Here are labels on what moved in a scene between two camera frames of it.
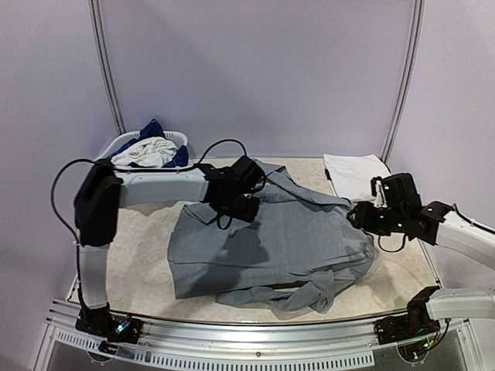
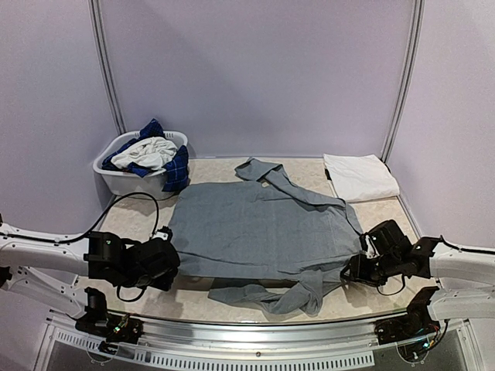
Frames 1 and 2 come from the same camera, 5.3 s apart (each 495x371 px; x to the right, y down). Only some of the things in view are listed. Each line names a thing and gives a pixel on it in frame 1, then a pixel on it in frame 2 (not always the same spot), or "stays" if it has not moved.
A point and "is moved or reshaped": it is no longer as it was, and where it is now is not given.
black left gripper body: [237, 209] -> [162, 282]
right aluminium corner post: [419, 22] stays
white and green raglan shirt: [351, 175] stays
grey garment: [302, 243] is moved or reshaped
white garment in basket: [151, 151] stays
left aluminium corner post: [105, 64] stays
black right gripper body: [361, 216] -> [356, 274]
